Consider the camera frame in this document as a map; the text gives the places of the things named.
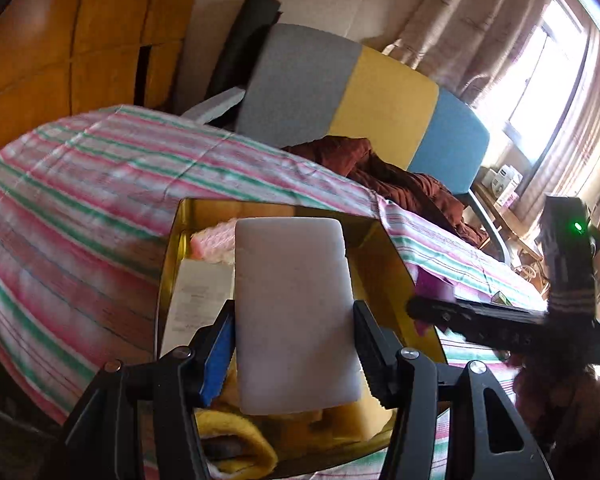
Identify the wooden side table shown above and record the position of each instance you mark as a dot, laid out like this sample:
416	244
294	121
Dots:
506	223

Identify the dark red jacket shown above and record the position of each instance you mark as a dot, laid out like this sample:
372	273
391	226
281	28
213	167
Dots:
420	194

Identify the purple foil packet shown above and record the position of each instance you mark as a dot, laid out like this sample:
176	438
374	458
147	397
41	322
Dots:
430	286

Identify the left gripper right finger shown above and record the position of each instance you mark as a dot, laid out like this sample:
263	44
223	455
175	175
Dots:
487	437

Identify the wooden wardrobe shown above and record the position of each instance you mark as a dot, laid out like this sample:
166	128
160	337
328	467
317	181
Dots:
64	57

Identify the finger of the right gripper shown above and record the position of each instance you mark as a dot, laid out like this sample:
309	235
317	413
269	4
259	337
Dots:
491	325

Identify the grey yellow blue chair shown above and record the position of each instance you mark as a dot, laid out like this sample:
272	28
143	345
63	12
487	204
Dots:
307	84

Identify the black sleeved right forearm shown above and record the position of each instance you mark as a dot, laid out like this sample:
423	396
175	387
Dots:
570	437

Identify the person's right hand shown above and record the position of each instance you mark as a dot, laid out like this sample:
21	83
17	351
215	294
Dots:
548	404

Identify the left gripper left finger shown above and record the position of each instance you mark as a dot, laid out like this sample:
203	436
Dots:
101	437

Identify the pink patterned curtain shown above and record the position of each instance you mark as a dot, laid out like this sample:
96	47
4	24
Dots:
468	46

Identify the gold metal tin tray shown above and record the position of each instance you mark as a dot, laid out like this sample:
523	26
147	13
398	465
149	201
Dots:
378	275

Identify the grey printed carton box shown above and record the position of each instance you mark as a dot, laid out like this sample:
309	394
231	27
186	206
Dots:
200	290

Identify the green tea box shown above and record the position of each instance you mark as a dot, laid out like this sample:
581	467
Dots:
501	299

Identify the striped pink green tablecloth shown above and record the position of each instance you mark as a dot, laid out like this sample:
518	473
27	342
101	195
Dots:
86	209

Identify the white sponge block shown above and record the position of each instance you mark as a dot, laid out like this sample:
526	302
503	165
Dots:
294	321

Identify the white carton on table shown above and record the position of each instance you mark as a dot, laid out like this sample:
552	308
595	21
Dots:
503	182

